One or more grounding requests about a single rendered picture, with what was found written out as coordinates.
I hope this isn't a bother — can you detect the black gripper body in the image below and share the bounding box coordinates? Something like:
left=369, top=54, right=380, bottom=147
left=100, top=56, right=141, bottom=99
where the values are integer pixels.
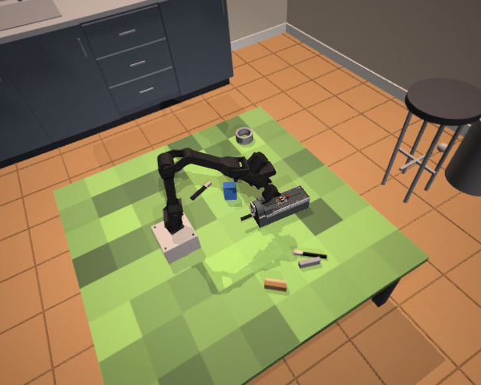
left=249, top=172, right=278, bottom=201

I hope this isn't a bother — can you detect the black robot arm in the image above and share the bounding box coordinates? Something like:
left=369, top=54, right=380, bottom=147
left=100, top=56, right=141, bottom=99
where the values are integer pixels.
left=157, top=148, right=276, bottom=235

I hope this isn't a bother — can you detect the grey hollow cylinder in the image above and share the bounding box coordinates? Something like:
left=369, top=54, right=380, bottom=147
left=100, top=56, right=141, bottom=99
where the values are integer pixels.
left=236, top=128, right=253, bottom=145

